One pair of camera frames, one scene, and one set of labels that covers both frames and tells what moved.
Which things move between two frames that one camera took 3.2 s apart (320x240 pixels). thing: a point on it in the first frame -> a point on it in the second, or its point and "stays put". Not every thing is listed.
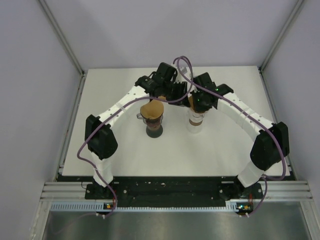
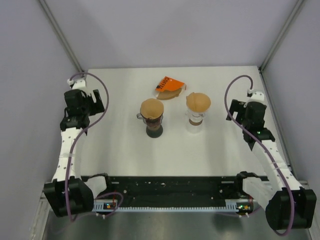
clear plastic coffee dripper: [152, 122] stays put
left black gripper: [182, 90] -> [97, 107]
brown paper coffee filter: [152, 110] stays put
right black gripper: [198, 109] -> [237, 106]
